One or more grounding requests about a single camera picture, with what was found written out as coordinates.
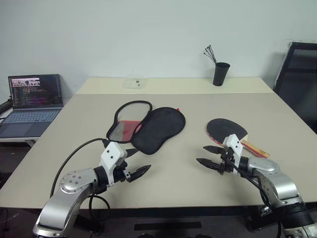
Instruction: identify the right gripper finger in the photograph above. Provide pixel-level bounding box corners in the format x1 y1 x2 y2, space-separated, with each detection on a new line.
196 158 221 171
203 145 224 154

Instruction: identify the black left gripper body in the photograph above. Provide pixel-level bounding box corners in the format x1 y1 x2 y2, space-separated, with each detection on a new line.
112 159 132 184

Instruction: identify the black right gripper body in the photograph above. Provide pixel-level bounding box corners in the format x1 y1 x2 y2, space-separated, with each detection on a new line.
217 145 235 176

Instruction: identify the black table tennis paddle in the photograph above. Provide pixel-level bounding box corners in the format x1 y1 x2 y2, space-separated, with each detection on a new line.
206 118 270 159

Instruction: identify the black red paddle case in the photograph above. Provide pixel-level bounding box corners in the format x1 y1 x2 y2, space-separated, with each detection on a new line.
106 100 186 156

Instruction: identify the black table crossbar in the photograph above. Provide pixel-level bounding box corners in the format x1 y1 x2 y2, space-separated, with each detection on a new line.
134 222 202 231

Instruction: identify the clear plastic box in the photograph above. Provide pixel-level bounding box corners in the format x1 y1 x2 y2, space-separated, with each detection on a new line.
123 78 147 90

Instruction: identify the black plastic cup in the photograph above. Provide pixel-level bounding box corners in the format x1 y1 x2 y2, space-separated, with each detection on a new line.
212 62 231 87

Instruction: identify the white side table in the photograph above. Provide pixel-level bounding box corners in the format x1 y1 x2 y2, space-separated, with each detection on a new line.
0 135 42 147

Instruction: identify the black mesh office chair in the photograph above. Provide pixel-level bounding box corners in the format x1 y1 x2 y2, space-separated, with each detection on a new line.
273 41 317 136

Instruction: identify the grey open laptop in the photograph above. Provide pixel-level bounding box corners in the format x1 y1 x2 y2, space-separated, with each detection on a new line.
0 73 64 139

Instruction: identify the black cylindrical object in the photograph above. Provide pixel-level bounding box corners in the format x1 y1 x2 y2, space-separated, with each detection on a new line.
0 98 12 113

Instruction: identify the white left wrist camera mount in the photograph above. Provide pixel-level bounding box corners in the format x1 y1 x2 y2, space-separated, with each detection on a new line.
100 141 128 186

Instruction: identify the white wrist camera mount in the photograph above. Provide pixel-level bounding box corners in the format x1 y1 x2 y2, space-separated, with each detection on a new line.
222 134 245 172
100 141 128 186

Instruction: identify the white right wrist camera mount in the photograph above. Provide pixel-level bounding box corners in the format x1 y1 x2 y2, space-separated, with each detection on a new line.
222 134 245 172

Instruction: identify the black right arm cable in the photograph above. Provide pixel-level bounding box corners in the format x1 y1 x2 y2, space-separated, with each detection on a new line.
227 158 283 238

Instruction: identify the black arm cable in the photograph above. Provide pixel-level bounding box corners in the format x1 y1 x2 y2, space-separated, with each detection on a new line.
227 158 283 238
50 138 111 224

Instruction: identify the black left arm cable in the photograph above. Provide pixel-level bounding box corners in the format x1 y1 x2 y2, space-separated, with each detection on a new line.
50 138 111 224

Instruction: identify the black table frame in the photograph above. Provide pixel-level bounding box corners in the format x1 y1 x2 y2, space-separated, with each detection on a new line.
79 205 264 234

